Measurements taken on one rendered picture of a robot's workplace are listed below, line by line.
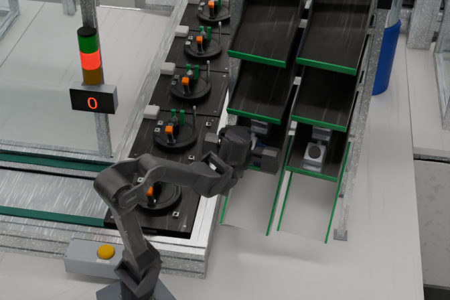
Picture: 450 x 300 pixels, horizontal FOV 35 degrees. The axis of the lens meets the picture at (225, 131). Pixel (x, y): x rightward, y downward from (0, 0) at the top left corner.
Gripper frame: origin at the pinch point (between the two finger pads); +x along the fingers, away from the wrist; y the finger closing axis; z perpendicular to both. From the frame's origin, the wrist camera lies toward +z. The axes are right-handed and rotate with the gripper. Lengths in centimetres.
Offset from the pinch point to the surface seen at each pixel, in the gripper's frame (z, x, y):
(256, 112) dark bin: 10.1, -1.9, -1.9
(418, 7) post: 8, 122, -31
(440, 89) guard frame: -14, 99, -45
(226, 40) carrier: -8, 89, 33
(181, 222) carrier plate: -28.7, 1.8, 15.9
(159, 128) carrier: -18.0, 30.5, 34.9
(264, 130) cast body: 1.8, 5.9, -2.8
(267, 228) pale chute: -22.8, 0.6, -7.9
